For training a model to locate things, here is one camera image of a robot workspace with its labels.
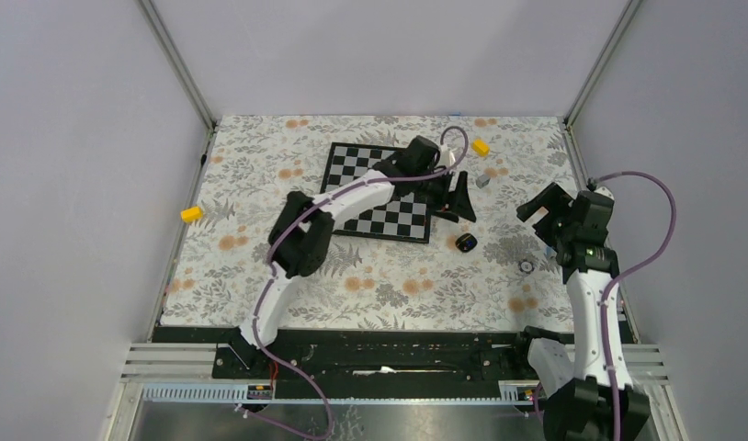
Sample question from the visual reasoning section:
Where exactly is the floral patterned table mat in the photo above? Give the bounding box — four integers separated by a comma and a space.
160, 115, 577, 332

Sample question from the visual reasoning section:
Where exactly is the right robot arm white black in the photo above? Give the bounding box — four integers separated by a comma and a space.
511, 183, 651, 440

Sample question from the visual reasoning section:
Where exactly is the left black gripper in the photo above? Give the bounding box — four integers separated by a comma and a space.
413, 170, 476, 223

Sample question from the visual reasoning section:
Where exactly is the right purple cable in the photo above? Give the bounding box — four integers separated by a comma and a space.
532, 171, 678, 441

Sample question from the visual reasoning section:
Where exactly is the yellow block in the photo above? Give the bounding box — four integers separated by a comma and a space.
180, 206, 204, 223
471, 139, 490, 157

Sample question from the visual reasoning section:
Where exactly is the black white checkerboard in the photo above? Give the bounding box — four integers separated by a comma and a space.
313, 142, 431, 243

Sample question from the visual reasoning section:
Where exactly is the black earbud charging case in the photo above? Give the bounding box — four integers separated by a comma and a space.
455, 233, 479, 253

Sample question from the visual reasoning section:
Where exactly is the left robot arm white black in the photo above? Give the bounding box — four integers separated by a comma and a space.
229, 136, 476, 378

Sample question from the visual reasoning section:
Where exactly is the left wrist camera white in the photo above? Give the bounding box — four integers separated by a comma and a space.
434, 144, 457, 175

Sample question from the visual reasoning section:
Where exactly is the yellow block left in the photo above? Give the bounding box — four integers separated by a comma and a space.
180, 206, 204, 223

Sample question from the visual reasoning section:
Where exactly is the small grey block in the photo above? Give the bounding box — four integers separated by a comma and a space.
475, 175, 491, 188

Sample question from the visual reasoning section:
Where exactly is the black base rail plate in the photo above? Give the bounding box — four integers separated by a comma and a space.
153, 326, 573, 400

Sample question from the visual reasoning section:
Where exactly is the purple cable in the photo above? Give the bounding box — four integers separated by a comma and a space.
251, 125, 470, 441
532, 171, 678, 441

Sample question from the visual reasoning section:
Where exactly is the yellow block right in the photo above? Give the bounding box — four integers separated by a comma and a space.
471, 139, 490, 157

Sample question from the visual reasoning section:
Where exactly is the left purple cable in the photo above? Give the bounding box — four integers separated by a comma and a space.
251, 125, 470, 441

